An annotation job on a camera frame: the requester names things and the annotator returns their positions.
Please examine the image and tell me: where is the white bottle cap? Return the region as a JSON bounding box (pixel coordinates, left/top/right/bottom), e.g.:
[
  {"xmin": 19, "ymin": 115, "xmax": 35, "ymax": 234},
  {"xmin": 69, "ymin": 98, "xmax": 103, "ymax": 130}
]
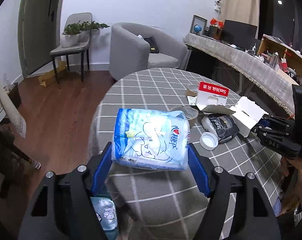
[{"xmin": 200, "ymin": 132, "xmax": 219, "ymax": 151}]

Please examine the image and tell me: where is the beige curtain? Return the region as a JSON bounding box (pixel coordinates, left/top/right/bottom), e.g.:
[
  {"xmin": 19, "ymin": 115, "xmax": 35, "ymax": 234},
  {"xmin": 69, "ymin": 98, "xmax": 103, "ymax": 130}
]
[{"xmin": 220, "ymin": 0, "xmax": 261, "ymax": 40}]

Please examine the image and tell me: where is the dark table leg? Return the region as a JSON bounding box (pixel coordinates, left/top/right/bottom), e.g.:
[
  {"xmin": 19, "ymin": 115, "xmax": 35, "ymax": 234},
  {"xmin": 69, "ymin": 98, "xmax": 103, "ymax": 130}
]
[{"xmin": 0, "ymin": 125, "xmax": 32, "ymax": 164}]

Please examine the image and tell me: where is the black monitor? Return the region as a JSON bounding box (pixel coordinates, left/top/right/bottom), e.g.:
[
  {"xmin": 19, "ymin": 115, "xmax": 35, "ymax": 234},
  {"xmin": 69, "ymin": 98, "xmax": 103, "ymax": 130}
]
[{"xmin": 222, "ymin": 19, "xmax": 258, "ymax": 46}]

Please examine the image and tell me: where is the table with cream patterned cloth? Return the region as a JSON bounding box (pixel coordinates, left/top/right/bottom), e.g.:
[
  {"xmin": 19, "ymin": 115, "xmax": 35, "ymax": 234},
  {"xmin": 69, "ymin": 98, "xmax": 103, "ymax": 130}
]
[{"xmin": 0, "ymin": 60, "xmax": 25, "ymax": 138}]

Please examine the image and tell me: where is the long desk beige cloth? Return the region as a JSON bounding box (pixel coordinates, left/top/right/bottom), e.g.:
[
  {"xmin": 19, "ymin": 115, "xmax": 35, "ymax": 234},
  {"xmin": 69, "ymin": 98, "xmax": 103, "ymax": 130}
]
[{"xmin": 183, "ymin": 32, "xmax": 299, "ymax": 115}]

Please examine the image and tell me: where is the black bag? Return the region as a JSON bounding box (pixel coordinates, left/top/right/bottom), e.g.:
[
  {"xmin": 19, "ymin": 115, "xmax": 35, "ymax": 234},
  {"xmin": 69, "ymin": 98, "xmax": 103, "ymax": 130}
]
[{"xmin": 144, "ymin": 36, "xmax": 160, "ymax": 54}]

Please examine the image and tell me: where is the grey picture frame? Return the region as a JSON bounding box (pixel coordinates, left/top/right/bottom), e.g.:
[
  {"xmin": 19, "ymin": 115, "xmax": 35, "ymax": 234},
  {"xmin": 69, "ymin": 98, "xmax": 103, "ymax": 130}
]
[{"xmin": 192, "ymin": 14, "xmax": 208, "ymax": 34}]

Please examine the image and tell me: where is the potted plant white pot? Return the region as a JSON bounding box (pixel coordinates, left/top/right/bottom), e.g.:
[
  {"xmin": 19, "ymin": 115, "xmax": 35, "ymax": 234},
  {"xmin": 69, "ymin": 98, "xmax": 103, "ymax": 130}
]
[
  {"xmin": 78, "ymin": 21, "xmax": 111, "ymax": 43},
  {"xmin": 61, "ymin": 23, "xmax": 82, "ymax": 47}
]

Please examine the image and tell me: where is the red white card package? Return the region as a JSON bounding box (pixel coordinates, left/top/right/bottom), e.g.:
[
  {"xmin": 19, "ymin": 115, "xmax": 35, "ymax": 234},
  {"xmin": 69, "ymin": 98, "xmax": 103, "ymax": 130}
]
[{"xmin": 196, "ymin": 82, "xmax": 228, "ymax": 111}]

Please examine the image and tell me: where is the striped table leg sock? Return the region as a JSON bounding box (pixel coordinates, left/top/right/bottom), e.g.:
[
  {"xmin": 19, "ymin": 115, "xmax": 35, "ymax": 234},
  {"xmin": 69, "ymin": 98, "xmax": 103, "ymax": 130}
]
[{"xmin": 28, "ymin": 159, "xmax": 42, "ymax": 170}]

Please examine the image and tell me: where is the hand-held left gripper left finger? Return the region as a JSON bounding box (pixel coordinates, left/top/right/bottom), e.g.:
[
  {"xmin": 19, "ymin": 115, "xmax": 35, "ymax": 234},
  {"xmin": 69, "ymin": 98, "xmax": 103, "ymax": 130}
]
[{"xmin": 17, "ymin": 142, "xmax": 119, "ymax": 240}]

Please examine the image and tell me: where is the white cardboard box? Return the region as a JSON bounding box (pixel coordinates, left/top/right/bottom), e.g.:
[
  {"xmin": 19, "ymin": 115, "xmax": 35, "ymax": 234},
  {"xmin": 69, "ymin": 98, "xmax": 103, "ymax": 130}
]
[{"xmin": 202, "ymin": 96, "xmax": 268, "ymax": 138}]

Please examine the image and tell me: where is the black tissue pack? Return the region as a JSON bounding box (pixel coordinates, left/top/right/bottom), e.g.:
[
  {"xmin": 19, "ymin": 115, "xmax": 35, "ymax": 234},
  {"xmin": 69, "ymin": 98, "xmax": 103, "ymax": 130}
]
[{"xmin": 201, "ymin": 113, "xmax": 240, "ymax": 144}]

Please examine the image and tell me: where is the grey armchair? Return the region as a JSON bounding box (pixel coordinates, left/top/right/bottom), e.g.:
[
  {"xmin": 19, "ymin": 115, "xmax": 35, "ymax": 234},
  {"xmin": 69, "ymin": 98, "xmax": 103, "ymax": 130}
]
[{"xmin": 109, "ymin": 22, "xmax": 189, "ymax": 81}]

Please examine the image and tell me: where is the wooden desk shelf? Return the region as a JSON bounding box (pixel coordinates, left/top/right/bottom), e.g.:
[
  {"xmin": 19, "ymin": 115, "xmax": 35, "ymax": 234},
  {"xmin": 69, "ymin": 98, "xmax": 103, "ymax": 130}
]
[{"xmin": 257, "ymin": 34, "xmax": 302, "ymax": 88}]

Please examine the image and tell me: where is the grey dining chair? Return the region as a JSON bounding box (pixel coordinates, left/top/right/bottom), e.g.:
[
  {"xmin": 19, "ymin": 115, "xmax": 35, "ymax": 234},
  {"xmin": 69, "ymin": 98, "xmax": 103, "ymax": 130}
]
[{"xmin": 49, "ymin": 12, "xmax": 93, "ymax": 88}]

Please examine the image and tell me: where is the brown tape roll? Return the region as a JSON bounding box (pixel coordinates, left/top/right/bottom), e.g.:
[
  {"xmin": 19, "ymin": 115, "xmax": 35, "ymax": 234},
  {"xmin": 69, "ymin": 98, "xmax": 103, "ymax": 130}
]
[{"xmin": 185, "ymin": 85, "xmax": 199, "ymax": 97}]

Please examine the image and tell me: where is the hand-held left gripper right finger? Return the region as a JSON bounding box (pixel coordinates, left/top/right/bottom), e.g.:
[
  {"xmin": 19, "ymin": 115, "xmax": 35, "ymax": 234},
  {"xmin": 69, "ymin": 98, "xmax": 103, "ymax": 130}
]
[{"xmin": 187, "ymin": 142, "xmax": 283, "ymax": 240}]

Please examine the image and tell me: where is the flat cardboard box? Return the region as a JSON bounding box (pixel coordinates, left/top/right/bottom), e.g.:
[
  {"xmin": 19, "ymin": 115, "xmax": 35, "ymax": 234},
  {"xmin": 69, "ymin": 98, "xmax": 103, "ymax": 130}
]
[{"xmin": 38, "ymin": 60, "xmax": 67, "ymax": 87}]

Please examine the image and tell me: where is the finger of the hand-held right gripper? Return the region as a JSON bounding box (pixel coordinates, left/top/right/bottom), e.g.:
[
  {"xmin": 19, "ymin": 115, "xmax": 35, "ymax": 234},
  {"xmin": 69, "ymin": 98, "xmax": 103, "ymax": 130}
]
[
  {"xmin": 251, "ymin": 127, "xmax": 302, "ymax": 158},
  {"xmin": 258, "ymin": 114, "xmax": 295, "ymax": 130}
]

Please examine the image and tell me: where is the grey green door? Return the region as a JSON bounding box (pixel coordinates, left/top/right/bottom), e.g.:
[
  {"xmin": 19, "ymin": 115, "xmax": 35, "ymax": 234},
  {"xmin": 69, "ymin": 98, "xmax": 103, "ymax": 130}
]
[{"xmin": 18, "ymin": 0, "xmax": 67, "ymax": 79}]

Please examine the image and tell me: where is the blue white tissue pack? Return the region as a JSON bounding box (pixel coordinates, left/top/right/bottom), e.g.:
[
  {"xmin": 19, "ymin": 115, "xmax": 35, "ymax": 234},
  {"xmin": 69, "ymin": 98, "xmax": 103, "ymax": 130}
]
[{"xmin": 111, "ymin": 108, "xmax": 191, "ymax": 171}]

